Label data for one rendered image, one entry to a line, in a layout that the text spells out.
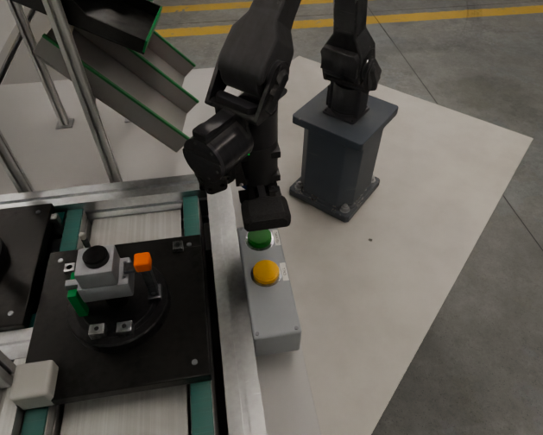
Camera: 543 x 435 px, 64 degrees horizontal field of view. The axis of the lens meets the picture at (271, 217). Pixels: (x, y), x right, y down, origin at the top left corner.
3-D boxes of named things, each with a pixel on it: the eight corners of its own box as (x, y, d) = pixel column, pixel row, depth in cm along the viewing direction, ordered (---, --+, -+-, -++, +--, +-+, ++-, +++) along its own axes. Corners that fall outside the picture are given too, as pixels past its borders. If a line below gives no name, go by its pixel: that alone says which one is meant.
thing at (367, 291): (528, 147, 109) (533, 138, 107) (350, 473, 60) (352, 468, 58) (298, 64, 137) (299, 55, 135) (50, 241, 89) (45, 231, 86)
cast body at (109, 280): (135, 269, 60) (122, 236, 55) (134, 296, 57) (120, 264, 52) (72, 278, 59) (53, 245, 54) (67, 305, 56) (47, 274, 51)
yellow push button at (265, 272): (276, 265, 70) (276, 257, 68) (280, 286, 67) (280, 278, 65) (251, 268, 69) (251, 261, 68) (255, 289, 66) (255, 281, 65)
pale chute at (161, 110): (186, 113, 92) (199, 100, 89) (176, 153, 83) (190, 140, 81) (59, 18, 77) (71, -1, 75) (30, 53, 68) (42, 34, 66)
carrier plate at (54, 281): (202, 241, 73) (200, 233, 71) (212, 381, 57) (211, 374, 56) (53, 260, 70) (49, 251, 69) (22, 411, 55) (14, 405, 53)
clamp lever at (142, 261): (161, 283, 61) (148, 250, 56) (161, 295, 60) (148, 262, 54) (135, 286, 61) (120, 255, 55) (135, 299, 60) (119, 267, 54)
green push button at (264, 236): (269, 232, 74) (269, 224, 73) (273, 250, 72) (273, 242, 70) (246, 235, 74) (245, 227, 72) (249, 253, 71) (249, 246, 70)
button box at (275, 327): (276, 243, 79) (276, 221, 75) (299, 350, 65) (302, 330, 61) (238, 248, 78) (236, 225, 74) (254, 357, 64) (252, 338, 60)
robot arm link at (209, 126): (235, 38, 50) (162, 84, 44) (293, 58, 47) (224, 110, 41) (241, 119, 59) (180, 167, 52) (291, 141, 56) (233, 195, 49)
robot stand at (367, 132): (380, 184, 96) (400, 105, 81) (346, 223, 88) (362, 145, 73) (324, 158, 101) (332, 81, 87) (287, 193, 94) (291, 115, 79)
